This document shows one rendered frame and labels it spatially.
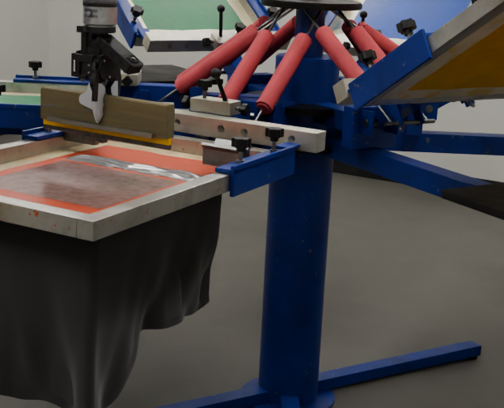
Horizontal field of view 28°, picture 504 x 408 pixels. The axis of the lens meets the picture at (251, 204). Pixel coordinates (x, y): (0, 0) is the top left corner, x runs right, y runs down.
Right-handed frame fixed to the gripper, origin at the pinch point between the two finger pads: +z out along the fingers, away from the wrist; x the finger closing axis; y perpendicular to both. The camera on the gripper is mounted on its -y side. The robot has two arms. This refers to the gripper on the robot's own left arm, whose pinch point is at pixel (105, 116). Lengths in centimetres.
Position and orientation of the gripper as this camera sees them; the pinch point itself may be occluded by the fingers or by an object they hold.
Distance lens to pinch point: 231.9
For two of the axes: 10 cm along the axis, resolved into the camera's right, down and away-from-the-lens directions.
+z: -0.5, 9.7, 2.5
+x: -4.9, 2.0, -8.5
